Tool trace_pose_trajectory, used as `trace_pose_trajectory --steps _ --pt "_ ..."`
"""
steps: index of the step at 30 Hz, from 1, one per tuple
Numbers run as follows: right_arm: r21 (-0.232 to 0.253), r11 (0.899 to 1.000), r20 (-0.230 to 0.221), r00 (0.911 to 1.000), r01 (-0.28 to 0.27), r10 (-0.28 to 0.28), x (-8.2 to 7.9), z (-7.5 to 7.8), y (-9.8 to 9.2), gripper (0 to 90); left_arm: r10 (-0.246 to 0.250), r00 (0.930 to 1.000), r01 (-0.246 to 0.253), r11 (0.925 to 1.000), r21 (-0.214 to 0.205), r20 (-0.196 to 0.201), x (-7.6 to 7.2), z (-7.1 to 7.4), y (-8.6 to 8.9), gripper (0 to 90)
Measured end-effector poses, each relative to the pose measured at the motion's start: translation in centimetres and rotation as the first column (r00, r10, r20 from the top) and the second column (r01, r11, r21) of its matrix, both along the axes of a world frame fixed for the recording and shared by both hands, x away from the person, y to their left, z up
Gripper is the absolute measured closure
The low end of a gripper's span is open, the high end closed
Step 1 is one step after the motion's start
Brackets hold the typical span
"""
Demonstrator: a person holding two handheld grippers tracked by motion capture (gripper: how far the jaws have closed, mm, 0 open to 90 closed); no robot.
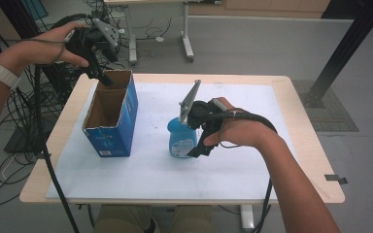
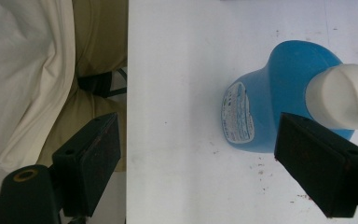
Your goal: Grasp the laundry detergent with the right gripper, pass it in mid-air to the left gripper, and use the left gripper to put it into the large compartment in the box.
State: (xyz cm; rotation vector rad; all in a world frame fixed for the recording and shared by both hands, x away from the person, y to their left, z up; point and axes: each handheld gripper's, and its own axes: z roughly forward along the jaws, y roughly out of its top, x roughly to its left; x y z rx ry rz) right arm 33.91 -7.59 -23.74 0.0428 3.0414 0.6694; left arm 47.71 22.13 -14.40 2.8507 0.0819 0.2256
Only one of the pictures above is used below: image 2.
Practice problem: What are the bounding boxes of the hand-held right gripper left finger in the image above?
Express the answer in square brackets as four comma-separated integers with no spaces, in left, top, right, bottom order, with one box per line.
[51,112,122,217]

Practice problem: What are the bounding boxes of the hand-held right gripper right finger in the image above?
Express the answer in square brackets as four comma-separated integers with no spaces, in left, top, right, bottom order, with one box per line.
[273,112,358,218]

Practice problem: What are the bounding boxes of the blue detergent bottle white cap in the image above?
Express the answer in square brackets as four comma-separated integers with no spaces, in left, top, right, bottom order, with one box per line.
[220,39,358,154]

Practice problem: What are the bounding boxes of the white shirt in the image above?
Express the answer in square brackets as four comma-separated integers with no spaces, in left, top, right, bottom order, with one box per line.
[0,0,77,175]

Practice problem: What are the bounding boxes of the white table mat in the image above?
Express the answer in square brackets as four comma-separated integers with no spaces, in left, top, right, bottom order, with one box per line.
[126,0,358,224]

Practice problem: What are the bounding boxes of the khaki pants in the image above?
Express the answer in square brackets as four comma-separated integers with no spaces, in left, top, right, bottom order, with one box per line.
[36,0,129,172]

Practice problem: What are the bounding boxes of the black strap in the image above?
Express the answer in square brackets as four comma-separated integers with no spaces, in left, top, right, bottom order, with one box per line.
[76,68,128,99]

